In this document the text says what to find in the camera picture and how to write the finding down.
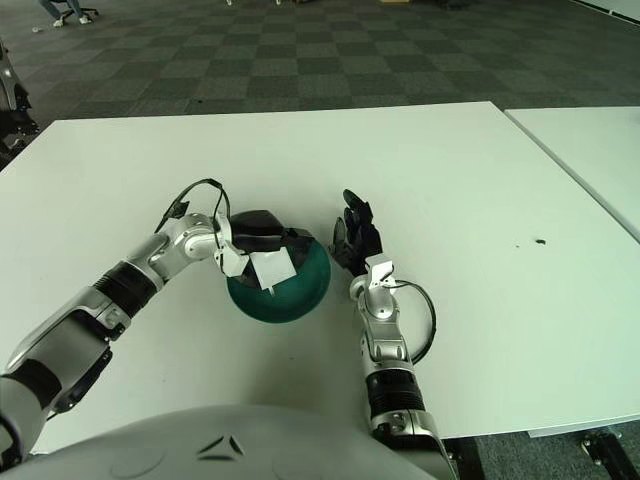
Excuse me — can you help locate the seated person in jeans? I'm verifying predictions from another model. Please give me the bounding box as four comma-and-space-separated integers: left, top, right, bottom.
42, 0, 94, 26

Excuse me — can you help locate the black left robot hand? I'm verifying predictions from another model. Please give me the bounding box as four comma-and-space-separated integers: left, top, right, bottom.
227, 209, 316, 291

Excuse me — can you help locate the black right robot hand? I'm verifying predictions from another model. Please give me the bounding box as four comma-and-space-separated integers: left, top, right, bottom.
328, 188, 385, 276

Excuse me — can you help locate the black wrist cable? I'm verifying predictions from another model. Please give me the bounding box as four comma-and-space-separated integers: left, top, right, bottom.
158, 178, 231, 236
392, 280, 437, 361

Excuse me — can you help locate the green plate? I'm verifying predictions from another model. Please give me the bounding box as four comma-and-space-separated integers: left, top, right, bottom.
225, 212, 332, 325

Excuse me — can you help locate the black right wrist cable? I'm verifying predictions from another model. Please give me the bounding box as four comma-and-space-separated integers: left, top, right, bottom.
392, 280, 437, 361

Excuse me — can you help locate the black table foot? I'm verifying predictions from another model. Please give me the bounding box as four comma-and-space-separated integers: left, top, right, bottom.
579, 427, 640, 476

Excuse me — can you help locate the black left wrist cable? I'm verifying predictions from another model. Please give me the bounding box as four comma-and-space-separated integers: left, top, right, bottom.
158, 178, 231, 236

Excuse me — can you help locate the white charger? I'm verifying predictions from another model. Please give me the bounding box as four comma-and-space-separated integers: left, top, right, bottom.
249, 248, 296, 294

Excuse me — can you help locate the grey robot torso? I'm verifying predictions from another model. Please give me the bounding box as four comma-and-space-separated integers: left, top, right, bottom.
0, 403, 441, 480

